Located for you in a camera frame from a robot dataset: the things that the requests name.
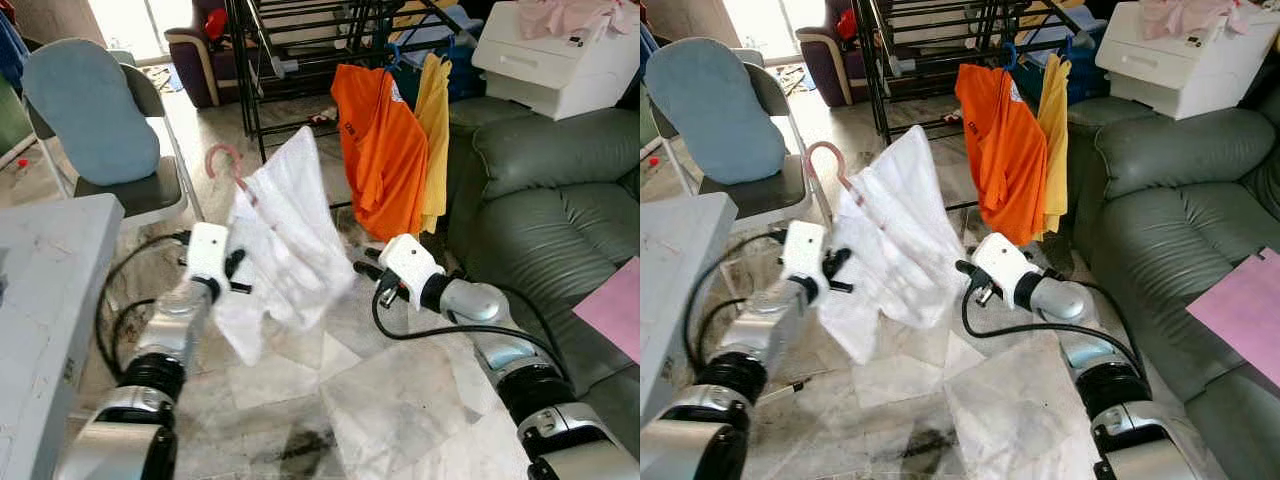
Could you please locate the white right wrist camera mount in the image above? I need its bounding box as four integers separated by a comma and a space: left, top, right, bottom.
971, 231, 1042, 310
377, 233, 447, 312

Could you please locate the white garment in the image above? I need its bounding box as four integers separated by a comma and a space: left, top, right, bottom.
815, 124, 968, 367
211, 125, 357, 367

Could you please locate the orange shirt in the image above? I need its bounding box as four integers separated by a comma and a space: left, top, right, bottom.
954, 62, 1052, 247
330, 62, 432, 244

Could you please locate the white folding chair dark seat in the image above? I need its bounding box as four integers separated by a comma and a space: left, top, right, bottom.
22, 38, 203, 229
645, 38, 833, 229

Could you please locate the yellow shirt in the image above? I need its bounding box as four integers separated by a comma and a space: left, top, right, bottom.
411, 52, 454, 237
1034, 52, 1074, 237

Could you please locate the blue chair cushion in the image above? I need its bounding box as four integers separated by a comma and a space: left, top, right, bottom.
21, 38, 162, 187
644, 38, 789, 187

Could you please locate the pink clothes hanger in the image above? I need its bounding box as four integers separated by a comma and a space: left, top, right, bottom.
805, 140, 869, 217
204, 143, 265, 213

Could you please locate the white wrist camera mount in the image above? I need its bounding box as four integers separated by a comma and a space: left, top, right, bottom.
377, 233, 447, 312
971, 231, 1042, 310
782, 219, 831, 293
185, 221, 234, 293

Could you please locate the pink crumpled cloth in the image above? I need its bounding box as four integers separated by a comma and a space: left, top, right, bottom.
1139, 0, 1253, 42
514, 0, 641, 42

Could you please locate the white box-shaped appliance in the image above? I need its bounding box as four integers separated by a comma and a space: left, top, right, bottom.
1094, 0, 1280, 122
470, 0, 641, 122

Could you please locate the green leather sofa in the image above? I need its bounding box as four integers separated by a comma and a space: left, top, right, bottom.
1064, 95, 1280, 480
444, 95, 641, 463

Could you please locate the green plastic bin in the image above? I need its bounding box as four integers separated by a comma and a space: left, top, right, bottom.
0, 78, 37, 167
640, 85, 659, 151

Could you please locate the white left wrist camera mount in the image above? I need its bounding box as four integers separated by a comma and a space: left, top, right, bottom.
782, 219, 831, 293
185, 221, 234, 293

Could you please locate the large white plastic table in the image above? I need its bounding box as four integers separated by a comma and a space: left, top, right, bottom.
640, 192, 740, 429
0, 192, 125, 480

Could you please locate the lilac paper sheet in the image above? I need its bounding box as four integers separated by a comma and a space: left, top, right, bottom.
1184, 247, 1280, 390
571, 255, 641, 367

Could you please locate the black metal drying rack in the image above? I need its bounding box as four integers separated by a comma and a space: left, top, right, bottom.
855, 0, 1123, 167
224, 0, 501, 167

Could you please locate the purple armchair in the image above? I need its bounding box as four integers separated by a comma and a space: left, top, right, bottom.
795, 0, 883, 110
164, 0, 253, 110

